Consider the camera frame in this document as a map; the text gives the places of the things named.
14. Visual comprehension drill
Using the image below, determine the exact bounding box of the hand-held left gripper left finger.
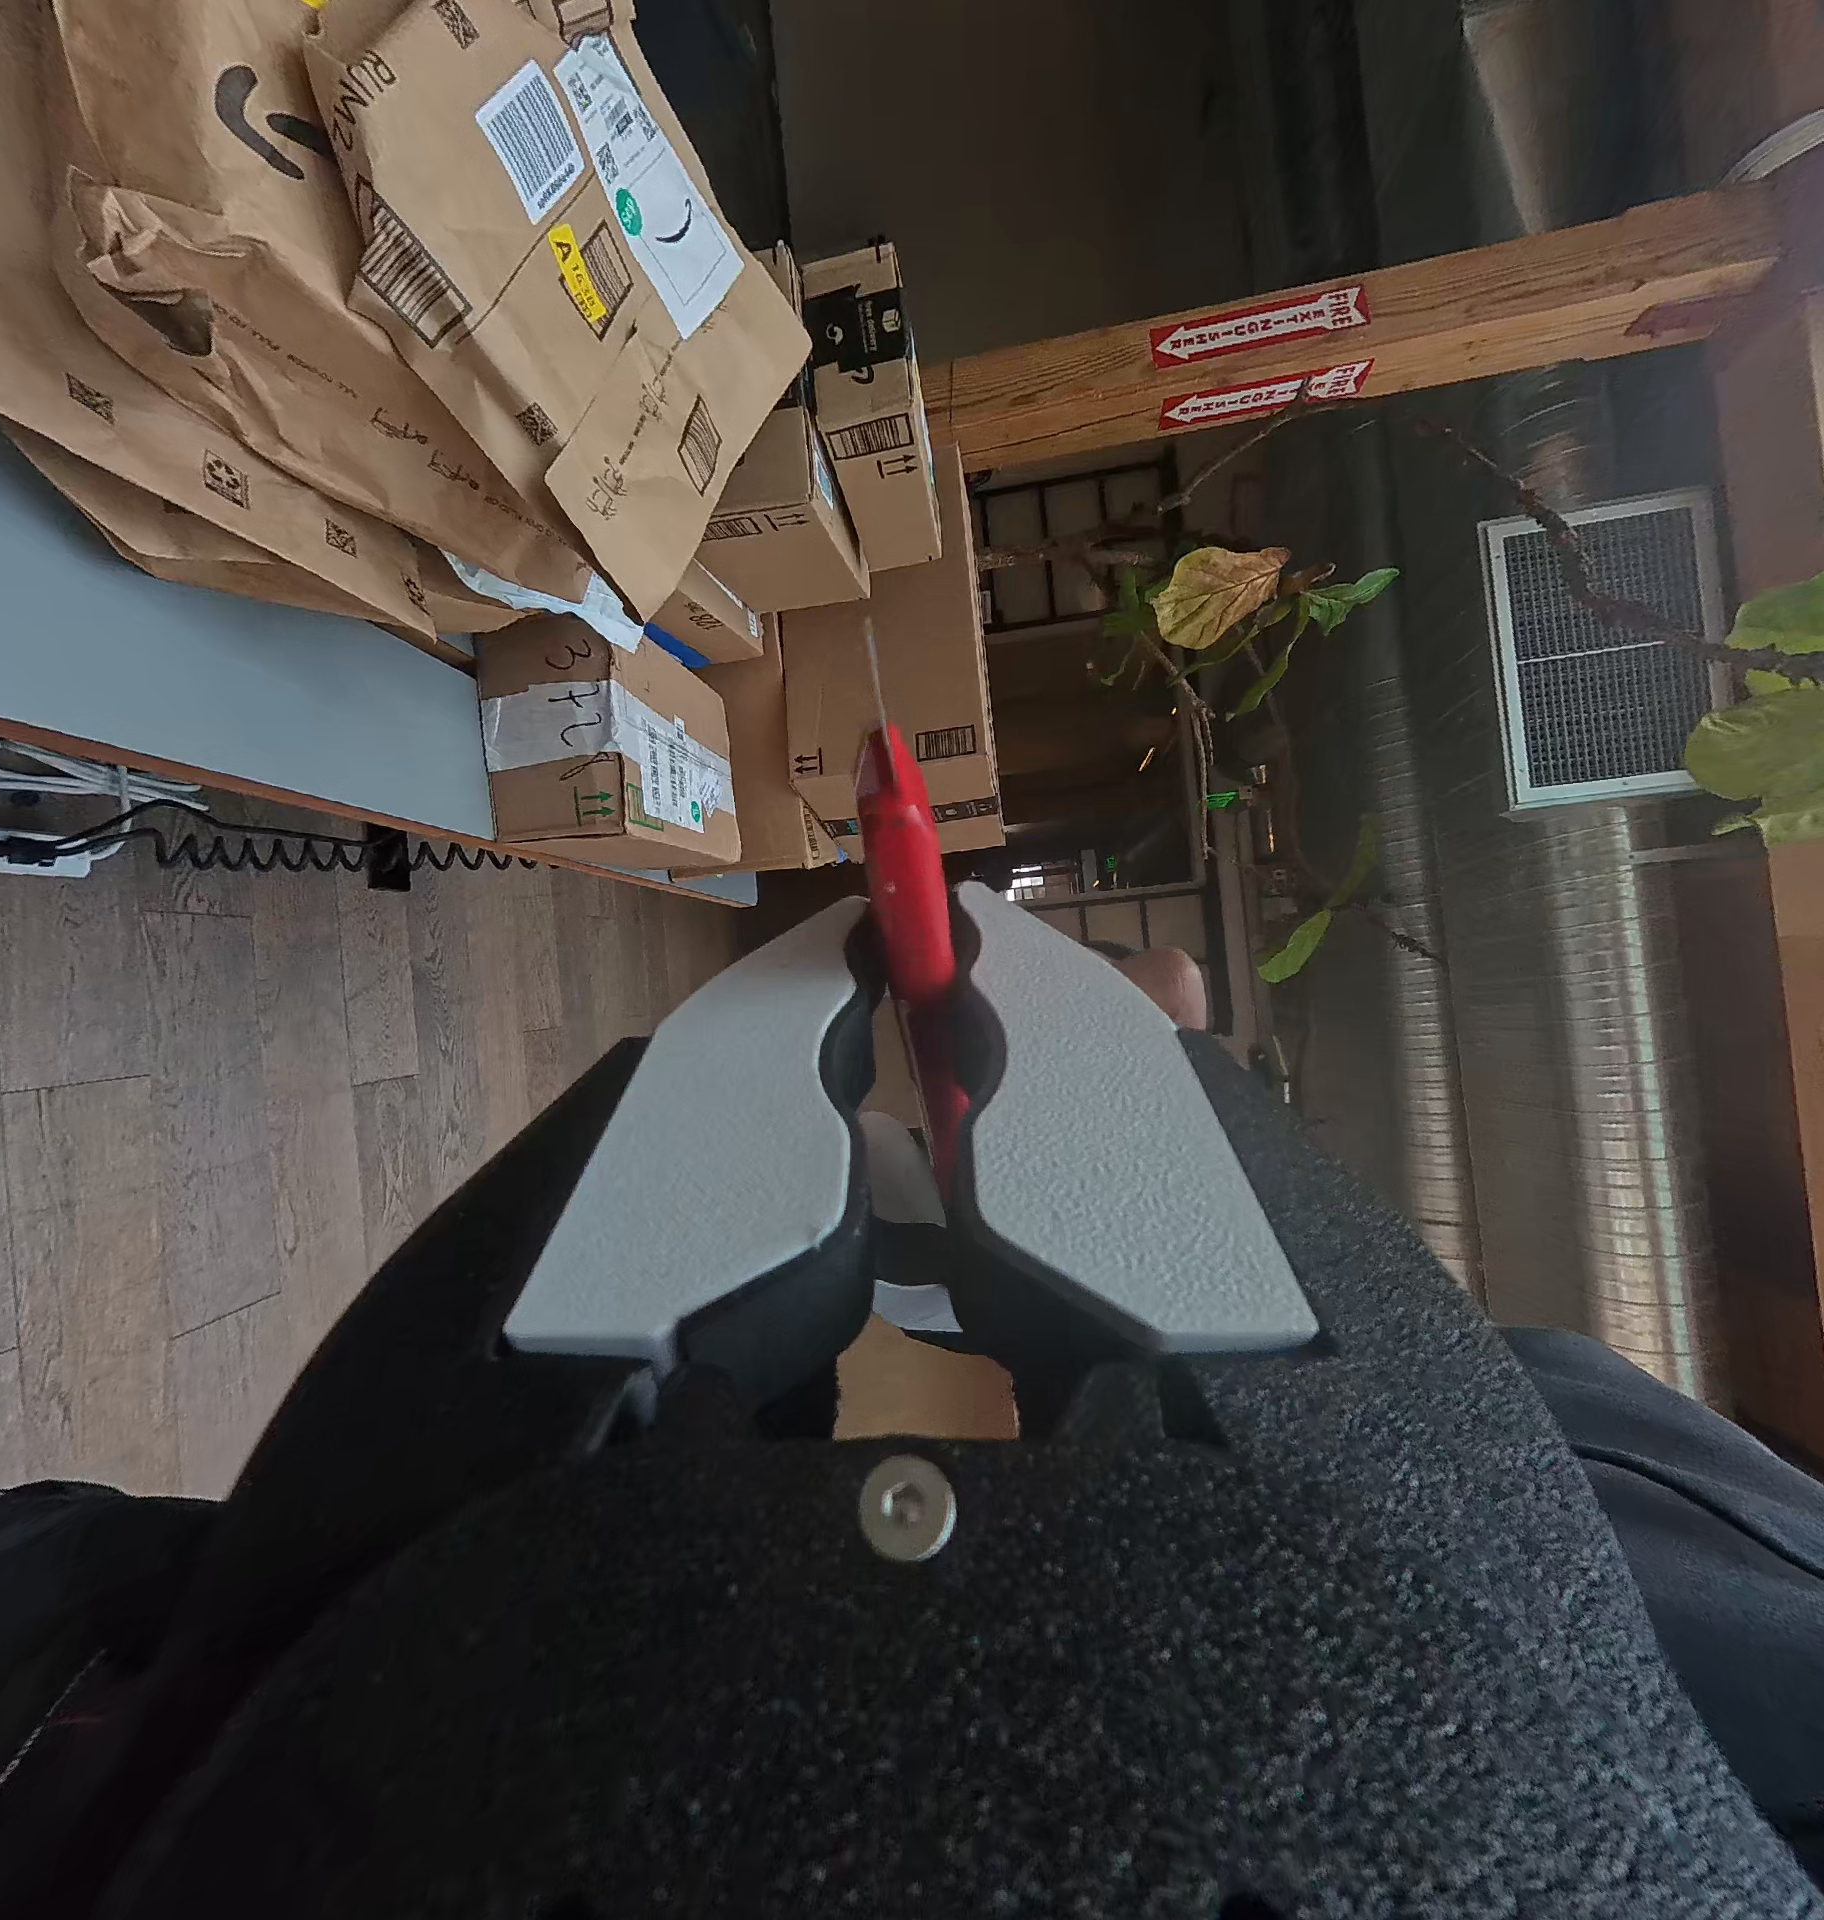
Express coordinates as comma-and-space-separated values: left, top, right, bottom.
501, 893, 880, 1441

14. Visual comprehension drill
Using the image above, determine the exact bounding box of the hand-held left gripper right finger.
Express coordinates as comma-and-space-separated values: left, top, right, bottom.
946, 883, 1324, 1445

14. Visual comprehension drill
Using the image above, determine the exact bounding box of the red box cutter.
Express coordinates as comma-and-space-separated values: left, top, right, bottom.
853, 616, 978, 1209

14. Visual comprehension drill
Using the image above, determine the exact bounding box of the grey desk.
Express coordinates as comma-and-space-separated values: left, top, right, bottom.
0, 397, 764, 908

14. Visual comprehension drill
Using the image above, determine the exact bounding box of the person's right hand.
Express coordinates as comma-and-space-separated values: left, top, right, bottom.
1095, 944, 1209, 1038

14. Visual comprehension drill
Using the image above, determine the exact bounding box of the taped handwritten cardboard box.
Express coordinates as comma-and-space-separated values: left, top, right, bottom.
474, 616, 743, 873

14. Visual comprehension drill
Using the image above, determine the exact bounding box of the plain cardboard box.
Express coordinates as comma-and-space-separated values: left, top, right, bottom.
703, 616, 853, 873

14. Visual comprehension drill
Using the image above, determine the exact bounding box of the small flat cardboard box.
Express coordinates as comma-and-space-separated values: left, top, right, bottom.
646, 561, 767, 664

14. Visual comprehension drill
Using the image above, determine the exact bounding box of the large cardboard box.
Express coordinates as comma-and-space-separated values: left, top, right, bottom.
781, 441, 1007, 860

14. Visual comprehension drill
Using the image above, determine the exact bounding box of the leafy potted plant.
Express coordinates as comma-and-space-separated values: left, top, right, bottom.
1092, 397, 1824, 993

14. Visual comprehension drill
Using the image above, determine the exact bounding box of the white plastic mailer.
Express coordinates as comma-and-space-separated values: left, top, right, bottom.
439, 546, 643, 654

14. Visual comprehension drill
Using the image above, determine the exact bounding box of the medium cardboard box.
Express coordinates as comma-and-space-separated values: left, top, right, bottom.
694, 247, 873, 616

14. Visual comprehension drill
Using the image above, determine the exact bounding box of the black-framed grid window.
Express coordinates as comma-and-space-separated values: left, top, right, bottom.
979, 464, 1229, 918

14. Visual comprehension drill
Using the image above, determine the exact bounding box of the white air vent grille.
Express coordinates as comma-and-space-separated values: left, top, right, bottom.
1477, 485, 1738, 818

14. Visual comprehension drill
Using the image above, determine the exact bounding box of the black-labelled cardboard box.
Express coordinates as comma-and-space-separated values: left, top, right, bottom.
800, 241, 944, 574

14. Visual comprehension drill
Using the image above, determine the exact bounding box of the person's black jacket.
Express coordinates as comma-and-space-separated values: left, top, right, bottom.
1504, 1327, 1824, 1920

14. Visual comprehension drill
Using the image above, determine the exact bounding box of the red arrow sticker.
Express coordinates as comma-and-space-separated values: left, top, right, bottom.
1148, 286, 1372, 373
1156, 360, 1377, 436

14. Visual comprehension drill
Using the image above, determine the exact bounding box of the black fabric with red print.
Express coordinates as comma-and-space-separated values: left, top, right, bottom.
0, 1476, 277, 1920

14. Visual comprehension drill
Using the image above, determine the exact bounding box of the metal air duct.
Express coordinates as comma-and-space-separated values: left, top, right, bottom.
1272, 0, 1778, 1419

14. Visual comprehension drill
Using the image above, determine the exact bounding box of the black coiled cable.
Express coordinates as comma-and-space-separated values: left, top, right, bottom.
0, 801, 554, 879

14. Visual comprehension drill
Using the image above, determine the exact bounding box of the wooden post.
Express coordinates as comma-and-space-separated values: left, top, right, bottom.
919, 181, 1784, 474

